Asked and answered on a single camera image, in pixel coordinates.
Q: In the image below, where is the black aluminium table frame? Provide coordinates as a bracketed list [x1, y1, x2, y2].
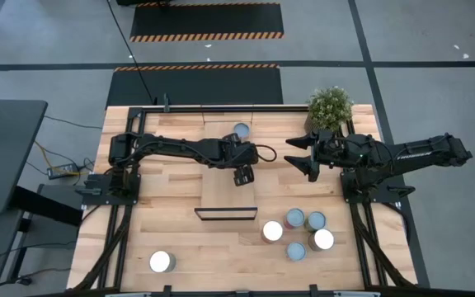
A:
[70, 105, 418, 297]

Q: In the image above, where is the teal tomato label can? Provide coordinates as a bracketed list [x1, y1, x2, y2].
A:
[307, 228, 336, 252]

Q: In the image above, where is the green potted plant ribbed pot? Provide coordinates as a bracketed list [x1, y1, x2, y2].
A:
[303, 85, 355, 142]

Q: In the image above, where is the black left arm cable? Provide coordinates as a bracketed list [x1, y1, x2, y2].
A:
[256, 144, 278, 163]

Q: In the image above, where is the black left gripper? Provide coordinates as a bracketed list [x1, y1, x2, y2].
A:
[219, 132, 260, 187]

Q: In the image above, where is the black desk support bar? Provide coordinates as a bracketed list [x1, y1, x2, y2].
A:
[9, 184, 85, 227]

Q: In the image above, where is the orange pineapple label can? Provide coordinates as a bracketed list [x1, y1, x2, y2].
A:
[260, 219, 285, 244]

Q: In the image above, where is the magenta soup label can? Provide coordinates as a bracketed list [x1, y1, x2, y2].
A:
[282, 207, 307, 230]

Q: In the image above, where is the dark grey desk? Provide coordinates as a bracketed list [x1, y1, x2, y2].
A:
[0, 98, 49, 215]

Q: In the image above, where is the black hazard-striped floor mat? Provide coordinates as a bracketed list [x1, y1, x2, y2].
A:
[105, 63, 285, 106]
[129, 2, 285, 44]

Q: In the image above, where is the black power brick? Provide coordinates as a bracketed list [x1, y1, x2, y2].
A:
[46, 163, 78, 180]

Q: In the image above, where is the light blue tin can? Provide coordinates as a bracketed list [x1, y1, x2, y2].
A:
[285, 241, 308, 262]

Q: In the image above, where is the thin black floor cable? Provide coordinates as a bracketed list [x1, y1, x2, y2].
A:
[43, 114, 103, 130]

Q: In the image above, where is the blue cherry label can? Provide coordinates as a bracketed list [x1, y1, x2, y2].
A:
[148, 249, 177, 274]

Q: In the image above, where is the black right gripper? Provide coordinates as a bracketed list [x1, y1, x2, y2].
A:
[283, 130, 348, 182]

